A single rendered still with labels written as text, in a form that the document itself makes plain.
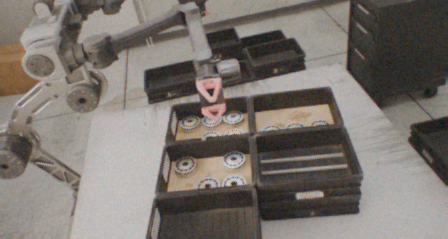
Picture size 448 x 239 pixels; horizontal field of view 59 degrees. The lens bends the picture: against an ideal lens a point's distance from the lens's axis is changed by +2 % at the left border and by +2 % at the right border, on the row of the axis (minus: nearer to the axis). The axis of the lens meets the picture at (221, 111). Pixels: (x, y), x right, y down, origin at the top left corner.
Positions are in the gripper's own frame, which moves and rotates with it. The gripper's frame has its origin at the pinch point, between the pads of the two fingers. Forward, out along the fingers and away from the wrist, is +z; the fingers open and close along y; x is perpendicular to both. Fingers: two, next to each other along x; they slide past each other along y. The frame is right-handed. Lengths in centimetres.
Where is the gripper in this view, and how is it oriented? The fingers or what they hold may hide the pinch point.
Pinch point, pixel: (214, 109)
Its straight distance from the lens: 101.9
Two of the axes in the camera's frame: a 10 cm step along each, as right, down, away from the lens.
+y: 1.4, 7.9, 5.9
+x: -9.8, 1.9, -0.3
